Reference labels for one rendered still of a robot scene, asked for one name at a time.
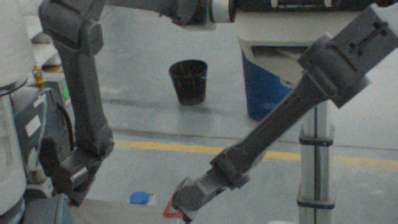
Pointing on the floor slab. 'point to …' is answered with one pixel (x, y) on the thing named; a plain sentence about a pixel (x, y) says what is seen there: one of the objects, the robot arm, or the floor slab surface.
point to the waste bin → (261, 90)
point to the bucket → (189, 81)
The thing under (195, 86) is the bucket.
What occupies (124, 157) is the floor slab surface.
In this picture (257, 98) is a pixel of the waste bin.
